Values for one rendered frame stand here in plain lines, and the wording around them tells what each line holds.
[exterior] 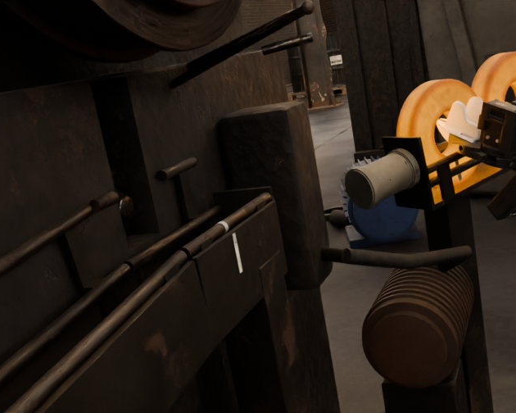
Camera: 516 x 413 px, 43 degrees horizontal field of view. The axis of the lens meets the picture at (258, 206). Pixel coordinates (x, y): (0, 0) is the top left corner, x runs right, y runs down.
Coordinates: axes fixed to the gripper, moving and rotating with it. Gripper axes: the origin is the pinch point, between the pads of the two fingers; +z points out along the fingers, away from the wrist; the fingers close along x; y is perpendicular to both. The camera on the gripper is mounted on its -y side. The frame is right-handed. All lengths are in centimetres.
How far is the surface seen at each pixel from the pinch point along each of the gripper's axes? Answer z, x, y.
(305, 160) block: -0.7, 26.2, 1.7
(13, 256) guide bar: -15, 65, 9
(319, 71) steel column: 651, -499, -232
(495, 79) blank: 0.5, -10.5, 5.5
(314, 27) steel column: 667, -501, -174
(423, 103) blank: 0.2, 4.7, 4.6
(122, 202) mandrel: -4, 52, 4
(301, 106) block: 2.7, 24.4, 7.5
